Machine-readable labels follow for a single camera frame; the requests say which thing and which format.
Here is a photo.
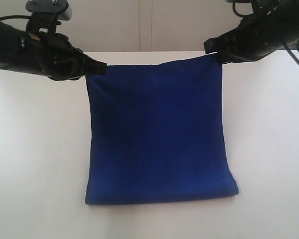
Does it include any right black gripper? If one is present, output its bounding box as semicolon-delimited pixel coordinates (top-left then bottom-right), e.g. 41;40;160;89
204;0;299;64

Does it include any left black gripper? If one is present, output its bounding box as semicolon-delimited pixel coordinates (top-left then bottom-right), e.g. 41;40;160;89
0;27;107;81

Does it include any blue towel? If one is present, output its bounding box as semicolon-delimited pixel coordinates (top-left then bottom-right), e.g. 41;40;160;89
85;55;239;205

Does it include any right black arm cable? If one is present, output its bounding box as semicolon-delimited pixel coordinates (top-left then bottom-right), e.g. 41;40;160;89
230;0;299;73

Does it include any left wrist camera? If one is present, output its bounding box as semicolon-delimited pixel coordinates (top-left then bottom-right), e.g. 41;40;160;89
25;0;73;34

